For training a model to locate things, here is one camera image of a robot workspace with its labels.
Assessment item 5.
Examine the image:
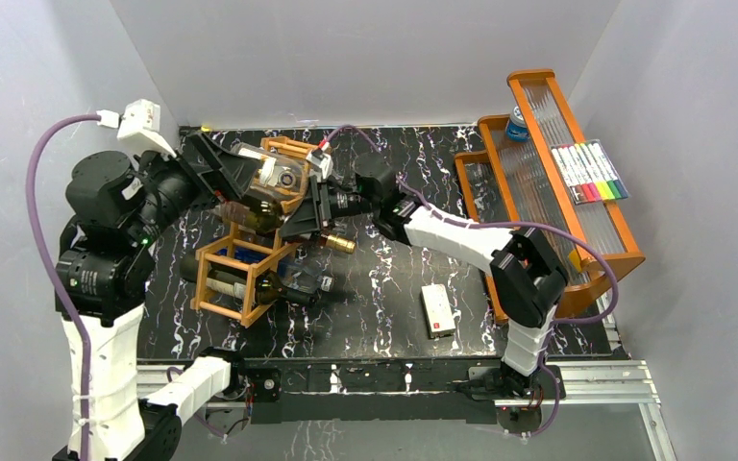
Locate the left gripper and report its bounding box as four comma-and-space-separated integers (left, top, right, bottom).
123, 131, 259, 247

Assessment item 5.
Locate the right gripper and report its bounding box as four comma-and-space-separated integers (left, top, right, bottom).
279, 175, 380, 238

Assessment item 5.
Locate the dark green silver-cap wine bottle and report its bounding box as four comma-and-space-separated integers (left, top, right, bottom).
212, 198, 288, 234

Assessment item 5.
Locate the clear labelled liquor bottle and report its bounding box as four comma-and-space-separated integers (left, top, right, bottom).
232, 136, 320, 213

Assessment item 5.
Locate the dark green black-cap wine bottle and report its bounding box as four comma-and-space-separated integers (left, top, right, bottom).
179, 253, 321, 310

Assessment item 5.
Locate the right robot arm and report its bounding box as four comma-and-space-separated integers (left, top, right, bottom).
279, 156, 569, 399

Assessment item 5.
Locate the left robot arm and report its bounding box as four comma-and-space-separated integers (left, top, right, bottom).
53, 132, 257, 460

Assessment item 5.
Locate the brown gold-cap wine bottle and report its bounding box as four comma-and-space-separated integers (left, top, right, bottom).
289, 231, 357, 255

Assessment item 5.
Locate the clear square blue-label bottle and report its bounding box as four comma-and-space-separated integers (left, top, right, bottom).
278, 257, 334, 294

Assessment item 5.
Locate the wooden wine rack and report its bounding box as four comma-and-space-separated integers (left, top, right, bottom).
190, 135, 332, 329

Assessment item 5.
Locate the white rectangular box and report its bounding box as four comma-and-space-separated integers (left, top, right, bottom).
421, 284, 456, 339

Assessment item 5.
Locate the orange tiered shelf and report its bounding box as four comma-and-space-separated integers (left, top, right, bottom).
455, 68, 647, 327

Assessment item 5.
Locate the blue-label can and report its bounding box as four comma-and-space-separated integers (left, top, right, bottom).
505, 106, 529, 142

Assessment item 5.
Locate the coloured marker pack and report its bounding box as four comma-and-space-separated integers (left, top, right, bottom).
550, 139, 629, 206

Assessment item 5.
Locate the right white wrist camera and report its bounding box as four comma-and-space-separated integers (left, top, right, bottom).
306, 139, 333, 182

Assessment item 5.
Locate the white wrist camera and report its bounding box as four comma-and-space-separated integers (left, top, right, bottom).
306, 139, 333, 182
96, 99, 178, 159

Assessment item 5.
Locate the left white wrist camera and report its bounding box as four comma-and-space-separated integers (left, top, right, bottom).
96, 99, 178, 159

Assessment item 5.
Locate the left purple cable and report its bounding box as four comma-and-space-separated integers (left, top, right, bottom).
25, 112, 103, 461

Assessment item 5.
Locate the purple cable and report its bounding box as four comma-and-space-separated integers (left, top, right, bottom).
324, 124, 620, 440
25, 112, 103, 461

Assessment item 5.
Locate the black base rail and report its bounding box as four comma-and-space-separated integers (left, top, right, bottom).
136, 355, 660, 440

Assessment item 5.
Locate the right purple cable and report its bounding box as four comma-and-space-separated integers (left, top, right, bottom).
324, 124, 620, 440

